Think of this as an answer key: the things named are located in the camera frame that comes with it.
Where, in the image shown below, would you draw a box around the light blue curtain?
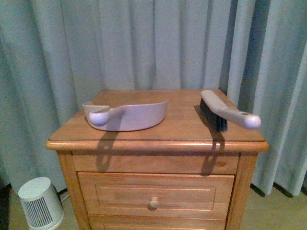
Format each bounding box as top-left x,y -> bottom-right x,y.
0,0 -> 307,196

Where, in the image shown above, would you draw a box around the beige plastic dustpan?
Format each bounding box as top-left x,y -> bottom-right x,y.
83,101 -> 168,132

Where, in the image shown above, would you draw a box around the beige hand brush black bristles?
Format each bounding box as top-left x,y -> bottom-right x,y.
200,90 -> 261,132

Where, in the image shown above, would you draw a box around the wooden nightstand cabinet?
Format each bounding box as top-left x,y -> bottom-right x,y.
46,90 -> 269,230

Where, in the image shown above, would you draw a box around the wooden drawer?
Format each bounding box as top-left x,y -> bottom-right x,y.
89,215 -> 225,230
78,172 -> 234,219

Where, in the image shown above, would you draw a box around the small white fan heater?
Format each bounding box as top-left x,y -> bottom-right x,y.
18,177 -> 64,230

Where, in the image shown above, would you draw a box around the round wooden drawer knob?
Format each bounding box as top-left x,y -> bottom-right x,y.
148,197 -> 160,211

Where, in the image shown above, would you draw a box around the wooden lower drawer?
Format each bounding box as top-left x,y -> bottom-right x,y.
89,215 -> 225,230

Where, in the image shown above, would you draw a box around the wooden upper drawer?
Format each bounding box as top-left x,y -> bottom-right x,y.
78,172 -> 234,219

